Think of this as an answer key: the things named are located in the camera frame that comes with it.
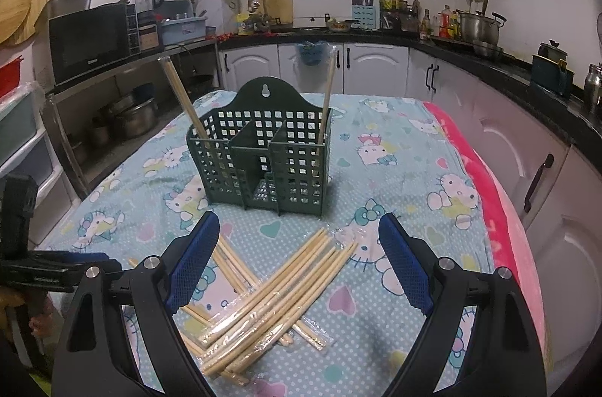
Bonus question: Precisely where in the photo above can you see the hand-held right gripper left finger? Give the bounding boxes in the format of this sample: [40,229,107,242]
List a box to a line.
[51,210,222,397]

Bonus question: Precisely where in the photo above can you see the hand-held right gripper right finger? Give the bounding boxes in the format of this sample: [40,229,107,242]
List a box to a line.
[377,213,549,397]

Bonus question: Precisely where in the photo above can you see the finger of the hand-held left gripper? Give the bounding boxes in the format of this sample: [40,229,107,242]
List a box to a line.
[28,251,124,286]

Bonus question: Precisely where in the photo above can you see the pile of chopsticks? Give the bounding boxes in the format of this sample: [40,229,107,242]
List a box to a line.
[128,227,359,386]

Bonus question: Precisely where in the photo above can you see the green plastic utensil holder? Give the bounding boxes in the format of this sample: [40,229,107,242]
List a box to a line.
[187,77,334,219]

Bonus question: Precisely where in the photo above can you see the bamboo chopstick pair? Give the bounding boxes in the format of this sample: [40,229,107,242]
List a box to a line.
[316,48,338,144]
[159,56,212,148]

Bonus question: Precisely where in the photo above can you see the person's left hand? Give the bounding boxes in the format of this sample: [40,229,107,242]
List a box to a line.
[28,313,53,339]

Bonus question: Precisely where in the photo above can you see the plastic drawer unit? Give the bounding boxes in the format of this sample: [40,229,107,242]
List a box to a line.
[0,84,71,247]

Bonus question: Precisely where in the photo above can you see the cat print blanket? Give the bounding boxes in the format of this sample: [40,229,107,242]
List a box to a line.
[35,92,506,397]

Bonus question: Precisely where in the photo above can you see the small steel pot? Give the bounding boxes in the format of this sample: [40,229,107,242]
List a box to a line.
[91,122,111,146]

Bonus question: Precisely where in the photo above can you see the red plastic container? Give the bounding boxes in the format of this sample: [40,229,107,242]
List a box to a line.
[0,56,24,99]

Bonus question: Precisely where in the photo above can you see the large steel pot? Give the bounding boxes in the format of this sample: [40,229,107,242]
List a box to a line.
[115,96,160,139]

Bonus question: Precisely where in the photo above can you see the black microwave oven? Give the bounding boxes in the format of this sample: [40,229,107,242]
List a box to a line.
[48,3,130,86]

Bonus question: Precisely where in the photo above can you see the metal shelf table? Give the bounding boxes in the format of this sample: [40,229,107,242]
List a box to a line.
[44,37,222,195]

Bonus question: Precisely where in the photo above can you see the white kitchen cabinets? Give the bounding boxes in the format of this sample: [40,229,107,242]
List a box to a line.
[219,41,602,379]

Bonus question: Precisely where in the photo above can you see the round wooden board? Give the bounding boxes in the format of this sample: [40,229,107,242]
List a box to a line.
[0,0,52,46]

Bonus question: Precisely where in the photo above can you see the square steel container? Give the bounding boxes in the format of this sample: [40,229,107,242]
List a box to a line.
[47,0,95,19]

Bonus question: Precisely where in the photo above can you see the small black storage rack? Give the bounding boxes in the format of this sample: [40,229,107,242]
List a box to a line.
[126,5,160,52]

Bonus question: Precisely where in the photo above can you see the black kitchen countertop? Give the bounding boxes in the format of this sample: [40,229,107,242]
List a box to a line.
[216,26,602,144]

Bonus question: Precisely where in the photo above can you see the blue plastic dish basin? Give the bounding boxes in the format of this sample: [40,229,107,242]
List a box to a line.
[157,16,208,46]

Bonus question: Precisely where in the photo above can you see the teal pot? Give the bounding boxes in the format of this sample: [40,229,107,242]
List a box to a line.
[531,41,575,97]

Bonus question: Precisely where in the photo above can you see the steel stockpot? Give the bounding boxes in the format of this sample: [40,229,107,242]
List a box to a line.
[458,11,508,45]

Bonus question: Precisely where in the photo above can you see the light blue knife holder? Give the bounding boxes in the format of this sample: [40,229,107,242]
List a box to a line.
[352,5,381,30]

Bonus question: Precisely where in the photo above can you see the steel shaker bottle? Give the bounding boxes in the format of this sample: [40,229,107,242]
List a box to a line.
[584,63,602,106]

